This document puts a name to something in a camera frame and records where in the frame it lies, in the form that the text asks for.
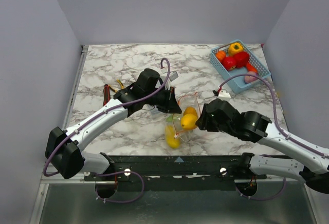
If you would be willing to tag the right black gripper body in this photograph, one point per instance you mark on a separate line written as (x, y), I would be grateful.
(206, 116)

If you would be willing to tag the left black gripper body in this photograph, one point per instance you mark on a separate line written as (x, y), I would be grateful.
(160, 99)

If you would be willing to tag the yellow toy lemon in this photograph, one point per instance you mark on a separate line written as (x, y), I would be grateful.
(188, 122)

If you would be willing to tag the yellow toy orange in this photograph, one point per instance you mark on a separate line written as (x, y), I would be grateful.
(190, 111)

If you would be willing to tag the clear zip top bag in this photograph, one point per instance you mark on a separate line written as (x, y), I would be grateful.
(179, 127)

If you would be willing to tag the yellow toy corn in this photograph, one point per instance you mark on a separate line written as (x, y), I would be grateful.
(172, 141)

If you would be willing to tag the red toy apple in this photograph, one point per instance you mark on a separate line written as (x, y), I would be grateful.
(229, 63)

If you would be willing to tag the blue plastic basket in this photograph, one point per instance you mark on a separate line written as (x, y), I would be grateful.
(238, 84)

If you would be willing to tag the red toy bell pepper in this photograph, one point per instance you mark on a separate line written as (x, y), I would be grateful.
(242, 58)

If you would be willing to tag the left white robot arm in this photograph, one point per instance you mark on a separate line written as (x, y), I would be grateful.
(66, 148)

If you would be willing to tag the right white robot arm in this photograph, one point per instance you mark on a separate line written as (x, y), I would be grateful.
(305, 161)

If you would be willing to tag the pink toy onion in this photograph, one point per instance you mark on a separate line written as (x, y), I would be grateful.
(250, 77)

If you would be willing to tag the red black utility knife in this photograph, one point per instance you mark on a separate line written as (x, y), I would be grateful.
(106, 94)

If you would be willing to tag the orange toy pumpkin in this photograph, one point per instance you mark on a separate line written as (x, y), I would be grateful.
(220, 55)

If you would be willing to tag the yellow toy bell pepper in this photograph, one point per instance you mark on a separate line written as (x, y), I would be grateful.
(235, 48)

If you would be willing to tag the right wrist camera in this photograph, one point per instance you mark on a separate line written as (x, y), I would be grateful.
(221, 93)

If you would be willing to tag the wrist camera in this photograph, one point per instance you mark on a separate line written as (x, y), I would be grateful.
(172, 76)
(221, 93)

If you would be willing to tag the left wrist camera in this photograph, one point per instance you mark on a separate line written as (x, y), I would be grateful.
(172, 76)

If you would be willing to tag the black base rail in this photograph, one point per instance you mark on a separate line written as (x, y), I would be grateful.
(177, 173)

